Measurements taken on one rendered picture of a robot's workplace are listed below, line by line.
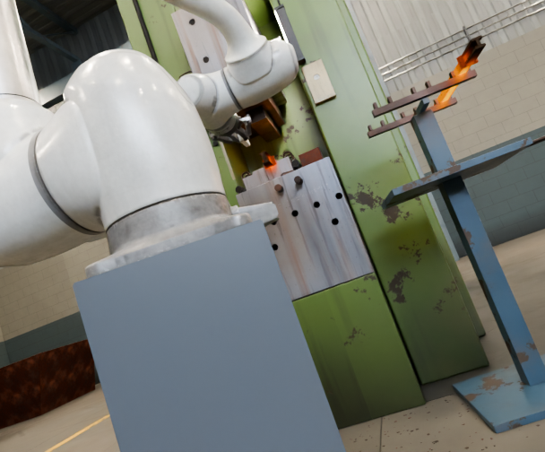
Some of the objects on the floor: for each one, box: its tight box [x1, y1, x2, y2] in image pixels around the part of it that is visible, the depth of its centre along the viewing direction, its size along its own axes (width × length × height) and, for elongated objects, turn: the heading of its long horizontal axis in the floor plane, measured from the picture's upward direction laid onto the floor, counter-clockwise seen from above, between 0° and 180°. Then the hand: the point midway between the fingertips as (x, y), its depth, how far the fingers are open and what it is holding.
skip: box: [0, 339, 95, 439], centre depth 704 cm, size 120×189×85 cm, turn 8°
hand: (243, 139), depth 134 cm, fingers closed
